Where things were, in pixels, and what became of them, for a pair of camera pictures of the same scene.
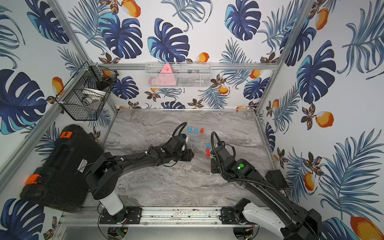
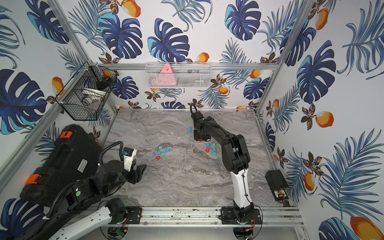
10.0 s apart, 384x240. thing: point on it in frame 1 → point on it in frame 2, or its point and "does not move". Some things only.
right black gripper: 213,169 → 197,138
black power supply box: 276,178 does not move
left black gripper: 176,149 → 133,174
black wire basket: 84,95 does not move
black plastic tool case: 61,184 does not move
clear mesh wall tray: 178,74 does not move
